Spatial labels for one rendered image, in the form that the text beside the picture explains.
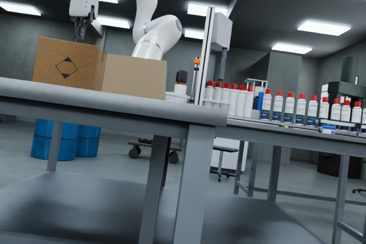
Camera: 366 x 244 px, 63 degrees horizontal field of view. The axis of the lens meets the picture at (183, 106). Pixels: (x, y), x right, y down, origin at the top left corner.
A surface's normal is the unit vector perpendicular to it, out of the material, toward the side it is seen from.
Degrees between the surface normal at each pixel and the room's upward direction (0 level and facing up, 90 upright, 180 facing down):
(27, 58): 90
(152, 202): 90
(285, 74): 90
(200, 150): 90
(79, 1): 99
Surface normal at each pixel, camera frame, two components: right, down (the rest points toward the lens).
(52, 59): 0.11, -0.04
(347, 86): 0.32, -0.01
